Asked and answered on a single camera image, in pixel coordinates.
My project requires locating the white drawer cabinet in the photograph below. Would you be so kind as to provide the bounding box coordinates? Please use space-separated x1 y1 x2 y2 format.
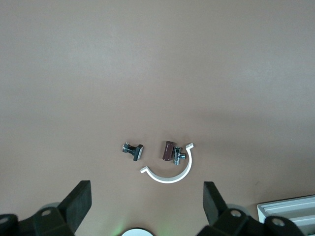
257 195 315 236

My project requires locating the small black clip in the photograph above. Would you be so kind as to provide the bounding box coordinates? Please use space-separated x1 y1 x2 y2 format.
122 143 145 162

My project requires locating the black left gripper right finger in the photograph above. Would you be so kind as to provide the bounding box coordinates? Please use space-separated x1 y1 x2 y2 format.
196 181 249 236

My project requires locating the white half-round pipe clamp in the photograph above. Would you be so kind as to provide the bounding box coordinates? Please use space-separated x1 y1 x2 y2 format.
139 143 195 184

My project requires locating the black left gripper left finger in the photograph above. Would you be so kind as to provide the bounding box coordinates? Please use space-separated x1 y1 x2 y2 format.
33 180 92 236

